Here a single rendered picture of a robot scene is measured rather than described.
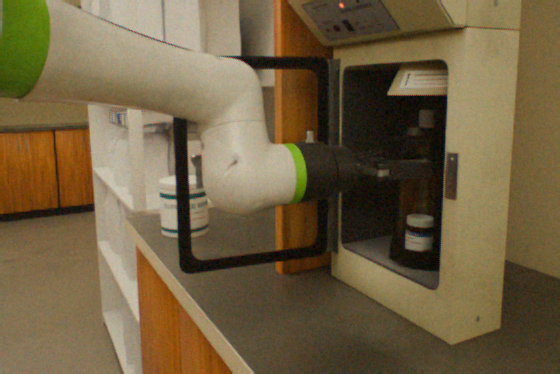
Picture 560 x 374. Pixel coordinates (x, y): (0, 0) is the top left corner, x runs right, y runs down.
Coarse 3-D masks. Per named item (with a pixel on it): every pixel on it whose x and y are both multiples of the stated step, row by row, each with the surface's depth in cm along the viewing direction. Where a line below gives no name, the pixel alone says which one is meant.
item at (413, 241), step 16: (400, 144) 83; (416, 144) 80; (432, 144) 79; (400, 192) 84; (416, 192) 81; (432, 192) 80; (400, 208) 84; (416, 208) 81; (432, 208) 81; (400, 224) 84; (416, 224) 82; (432, 224) 81; (400, 240) 84; (416, 240) 82; (432, 240) 82
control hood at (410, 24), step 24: (288, 0) 88; (312, 0) 82; (384, 0) 70; (408, 0) 67; (432, 0) 63; (456, 0) 64; (312, 24) 89; (408, 24) 71; (432, 24) 67; (456, 24) 65
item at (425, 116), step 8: (424, 112) 82; (432, 112) 82; (424, 120) 82; (432, 120) 82; (408, 128) 82; (416, 128) 81; (424, 128) 80; (432, 128) 80; (440, 128) 80; (424, 136) 80; (432, 136) 79; (440, 136) 79
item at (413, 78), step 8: (408, 64) 81; (416, 64) 79; (424, 64) 78; (432, 64) 77; (440, 64) 77; (400, 72) 82; (408, 72) 80; (416, 72) 79; (424, 72) 78; (432, 72) 77; (440, 72) 77; (400, 80) 81; (408, 80) 79; (416, 80) 78; (424, 80) 77; (432, 80) 77; (440, 80) 76; (392, 88) 83; (400, 88) 80; (408, 88) 79; (416, 88) 78; (424, 88) 77; (432, 88) 76; (440, 88) 76
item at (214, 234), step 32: (288, 96) 91; (192, 128) 86; (288, 128) 92; (192, 160) 87; (192, 192) 87; (192, 224) 88; (224, 224) 90; (256, 224) 92; (288, 224) 95; (224, 256) 91
